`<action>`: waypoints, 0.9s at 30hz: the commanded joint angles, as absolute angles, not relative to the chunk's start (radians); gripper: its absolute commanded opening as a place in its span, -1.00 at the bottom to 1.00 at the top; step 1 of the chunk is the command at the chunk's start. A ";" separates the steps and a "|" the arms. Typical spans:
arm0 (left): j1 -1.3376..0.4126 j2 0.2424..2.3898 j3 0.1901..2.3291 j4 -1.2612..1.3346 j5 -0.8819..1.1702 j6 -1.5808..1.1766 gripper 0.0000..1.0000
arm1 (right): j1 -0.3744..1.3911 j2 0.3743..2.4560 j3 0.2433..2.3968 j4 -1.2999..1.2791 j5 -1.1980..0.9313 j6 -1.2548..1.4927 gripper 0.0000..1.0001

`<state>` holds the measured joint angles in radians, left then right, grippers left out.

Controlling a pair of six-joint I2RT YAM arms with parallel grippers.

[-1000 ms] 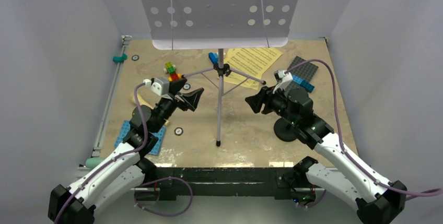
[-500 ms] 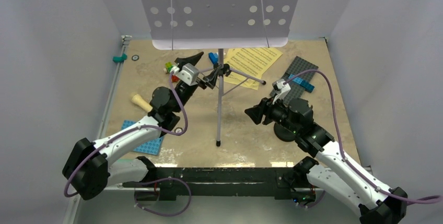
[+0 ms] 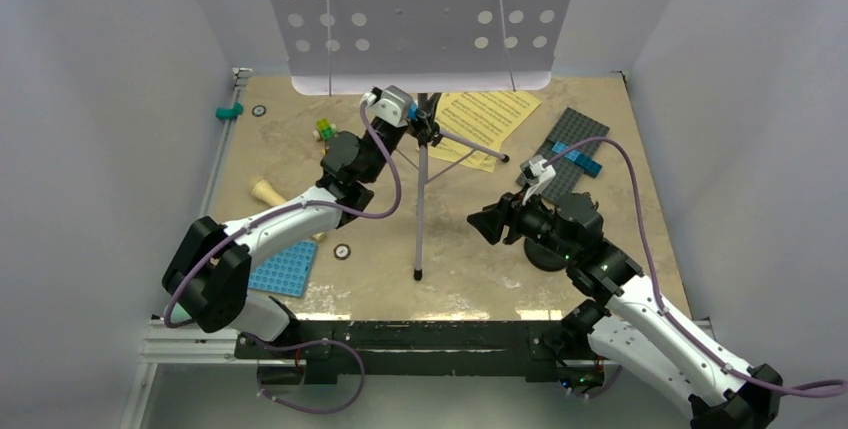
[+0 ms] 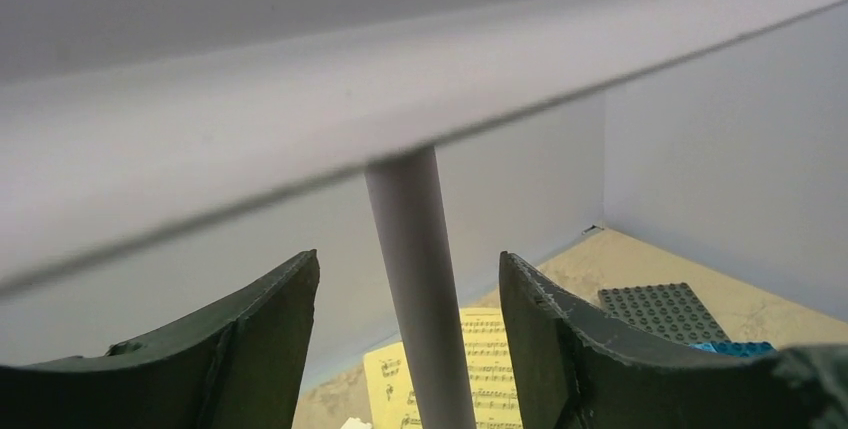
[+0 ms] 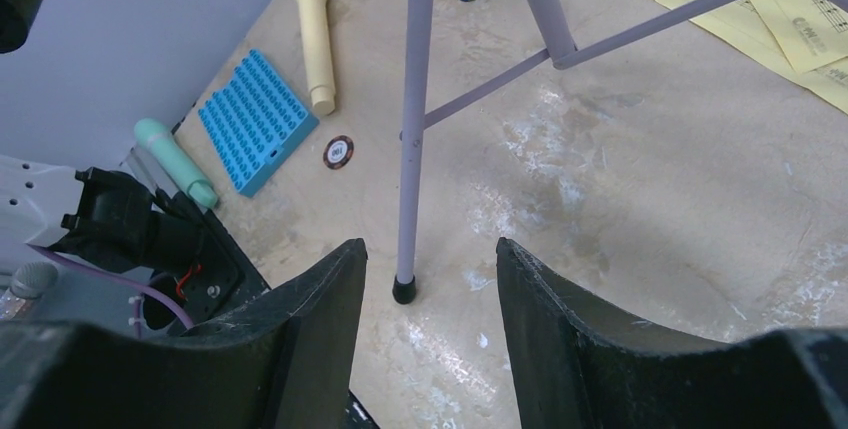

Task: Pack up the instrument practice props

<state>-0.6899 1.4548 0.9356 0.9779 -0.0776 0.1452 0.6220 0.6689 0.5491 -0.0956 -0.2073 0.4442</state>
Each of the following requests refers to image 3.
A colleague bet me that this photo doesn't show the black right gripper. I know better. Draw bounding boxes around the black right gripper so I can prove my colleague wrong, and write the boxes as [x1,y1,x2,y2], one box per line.
[466,181,576,261]

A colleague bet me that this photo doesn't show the black desktop microphone stand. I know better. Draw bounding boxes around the black desktop microphone stand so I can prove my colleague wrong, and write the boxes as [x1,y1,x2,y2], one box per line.
[523,239,568,272]

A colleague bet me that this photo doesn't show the yellow sheet music page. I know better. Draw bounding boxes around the yellow sheet music page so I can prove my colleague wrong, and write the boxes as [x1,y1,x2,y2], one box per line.
[436,91,541,149]
[428,139,500,172]

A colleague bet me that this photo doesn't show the lilac tripod music stand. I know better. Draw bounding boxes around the lilac tripod music stand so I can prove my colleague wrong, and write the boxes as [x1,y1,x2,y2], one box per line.
[254,0,588,282]

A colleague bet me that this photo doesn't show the cream yellow microphone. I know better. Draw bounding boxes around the cream yellow microphone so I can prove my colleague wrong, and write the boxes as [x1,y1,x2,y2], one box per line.
[249,178,307,247]

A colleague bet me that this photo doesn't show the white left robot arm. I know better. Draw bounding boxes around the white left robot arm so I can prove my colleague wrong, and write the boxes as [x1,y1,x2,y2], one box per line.
[162,86,441,358]

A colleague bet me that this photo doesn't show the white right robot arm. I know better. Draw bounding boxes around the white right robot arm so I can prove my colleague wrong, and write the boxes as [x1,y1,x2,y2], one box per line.
[467,193,782,428]

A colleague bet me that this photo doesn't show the blue brick under stand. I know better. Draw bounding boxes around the blue brick under stand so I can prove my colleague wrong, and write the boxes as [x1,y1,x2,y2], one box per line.
[407,103,419,125]

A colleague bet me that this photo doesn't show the colourful toy brick car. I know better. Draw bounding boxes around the colourful toy brick car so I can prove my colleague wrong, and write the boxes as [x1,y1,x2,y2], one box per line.
[313,119,338,143]

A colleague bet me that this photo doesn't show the blue brick on baseplate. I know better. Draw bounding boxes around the blue brick on baseplate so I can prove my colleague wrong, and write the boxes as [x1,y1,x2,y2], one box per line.
[552,141,602,178]

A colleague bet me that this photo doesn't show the dark grey studded baseplate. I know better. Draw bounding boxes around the dark grey studded baseplate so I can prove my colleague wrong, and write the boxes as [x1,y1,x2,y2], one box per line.
[515,107,611,205]

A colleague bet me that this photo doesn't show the poker chip front left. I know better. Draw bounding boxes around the poker chip front left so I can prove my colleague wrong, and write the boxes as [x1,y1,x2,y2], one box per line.
[333,244,351,260]

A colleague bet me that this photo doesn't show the teal plastic clip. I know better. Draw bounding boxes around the teal plastic clip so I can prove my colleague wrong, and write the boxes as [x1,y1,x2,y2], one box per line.
[215,102,244,121]

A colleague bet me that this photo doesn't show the light blue studded baseplate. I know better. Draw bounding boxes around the light blue studded baseplate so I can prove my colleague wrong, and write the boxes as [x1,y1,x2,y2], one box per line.
[248,240,318,297]

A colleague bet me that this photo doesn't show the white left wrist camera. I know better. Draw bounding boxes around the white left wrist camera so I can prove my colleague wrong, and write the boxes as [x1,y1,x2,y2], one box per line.
[360,85,415,128]

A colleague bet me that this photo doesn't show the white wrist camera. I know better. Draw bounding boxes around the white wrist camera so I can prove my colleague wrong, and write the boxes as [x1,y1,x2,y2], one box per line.
[520,155,556,206]
[360,85,415,128]

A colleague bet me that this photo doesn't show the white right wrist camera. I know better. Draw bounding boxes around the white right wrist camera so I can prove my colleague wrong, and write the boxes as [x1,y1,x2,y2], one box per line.
[520,155,556,206]

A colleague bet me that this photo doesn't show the black front mounting rail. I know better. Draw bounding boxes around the black front mounting rail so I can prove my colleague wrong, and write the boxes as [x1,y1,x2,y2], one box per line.
[235,320,611,391]

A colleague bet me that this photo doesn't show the aluminium left frame rail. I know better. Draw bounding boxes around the aluminium left frame rail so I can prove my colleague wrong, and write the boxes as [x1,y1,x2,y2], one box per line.
[119,68,254,429]

